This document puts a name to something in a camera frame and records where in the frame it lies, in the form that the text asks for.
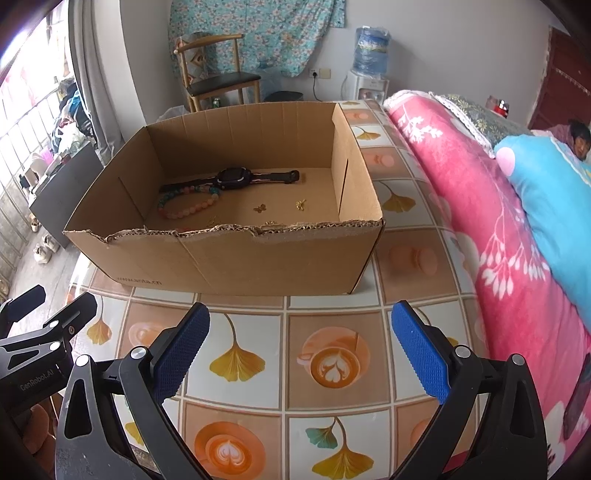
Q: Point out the dark low cabinet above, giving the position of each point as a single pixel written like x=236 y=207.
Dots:
x=64 y=189

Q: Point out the white water dispenser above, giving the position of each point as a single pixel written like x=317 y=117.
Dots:
x=358 y=87

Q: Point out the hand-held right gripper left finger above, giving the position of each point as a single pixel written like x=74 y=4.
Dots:
x=180 y=355

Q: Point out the red cup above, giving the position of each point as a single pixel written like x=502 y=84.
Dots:
x=501 y=108

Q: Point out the grey curtain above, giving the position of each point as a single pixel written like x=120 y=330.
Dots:
x=97 y=69

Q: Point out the grey patterned pillow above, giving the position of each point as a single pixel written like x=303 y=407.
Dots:
x=485 y=122

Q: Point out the pile of clothes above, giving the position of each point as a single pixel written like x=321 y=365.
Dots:
x=74 y=120

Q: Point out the light blue pillow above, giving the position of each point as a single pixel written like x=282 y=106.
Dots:
x=549 y=207

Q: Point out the black and pink smartwatch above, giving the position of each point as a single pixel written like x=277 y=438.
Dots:
x=233 y=178

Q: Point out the dark red door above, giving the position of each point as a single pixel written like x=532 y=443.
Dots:
x=563 y=74

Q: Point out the teal floral hanging cloth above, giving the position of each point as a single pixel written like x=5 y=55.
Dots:
x=258 y=27

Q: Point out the metal window railing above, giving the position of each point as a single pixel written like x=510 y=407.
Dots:
x=14 y=152

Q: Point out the brown cardboard box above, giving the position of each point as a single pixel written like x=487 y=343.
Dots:
x=231 y=263

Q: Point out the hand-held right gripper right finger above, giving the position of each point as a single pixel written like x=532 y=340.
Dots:
x=420 y=355

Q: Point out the blue water dispenser bottle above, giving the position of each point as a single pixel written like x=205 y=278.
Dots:
x=371 y=50

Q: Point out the wooden chair black seat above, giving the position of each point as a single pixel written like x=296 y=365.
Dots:
x=221 y=82

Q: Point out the dark flat object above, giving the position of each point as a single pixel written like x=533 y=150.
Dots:
x=577 y=410

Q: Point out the pink floral blanket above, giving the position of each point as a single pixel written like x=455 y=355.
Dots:
x=461 y=184

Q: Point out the white shoe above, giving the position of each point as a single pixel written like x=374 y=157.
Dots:
x=51 y=241
x=40 y=254

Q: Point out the white wall socket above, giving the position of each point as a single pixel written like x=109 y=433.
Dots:
x=320 y=73

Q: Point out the translucent blue plastic bag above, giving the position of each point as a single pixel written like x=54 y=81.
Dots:
x=270 y=83

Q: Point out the white plastic bags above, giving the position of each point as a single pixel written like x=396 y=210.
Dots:
x=173 y=113

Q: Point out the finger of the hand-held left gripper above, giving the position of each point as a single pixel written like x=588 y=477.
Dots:
x=25 y=301
x=74 y=314

